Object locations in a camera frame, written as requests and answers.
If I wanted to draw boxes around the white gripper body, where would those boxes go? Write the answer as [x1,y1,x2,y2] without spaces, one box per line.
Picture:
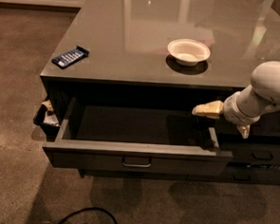
[223,91,259,126]

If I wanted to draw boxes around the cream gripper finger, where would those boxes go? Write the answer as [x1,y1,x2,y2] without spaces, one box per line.
[237,124,251,140]
[192,101,224,120]

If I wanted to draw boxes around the grey top drawer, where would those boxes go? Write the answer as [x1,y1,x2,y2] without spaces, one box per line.
[44,99,233,177]

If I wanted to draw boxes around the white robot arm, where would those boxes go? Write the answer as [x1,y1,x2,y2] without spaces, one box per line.
[192,61,280,140]

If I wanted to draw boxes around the right middle drawer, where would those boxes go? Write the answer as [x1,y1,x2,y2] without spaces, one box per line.
[221,142,280,165]

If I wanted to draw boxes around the right bottom drawer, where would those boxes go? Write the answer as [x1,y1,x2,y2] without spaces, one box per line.
[226,167,280,185]

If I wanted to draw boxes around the dark grey drawer cabinet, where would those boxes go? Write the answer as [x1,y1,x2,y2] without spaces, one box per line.
[41,0,280,181]

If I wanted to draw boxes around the white bowl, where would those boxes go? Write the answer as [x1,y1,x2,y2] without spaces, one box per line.
[168,39,211,66]

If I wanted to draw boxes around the black trash bin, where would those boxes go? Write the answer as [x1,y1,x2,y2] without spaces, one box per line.
[33,100,60,138]

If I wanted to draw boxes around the black floor cable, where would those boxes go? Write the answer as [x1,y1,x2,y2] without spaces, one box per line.
[34,203,121,224]

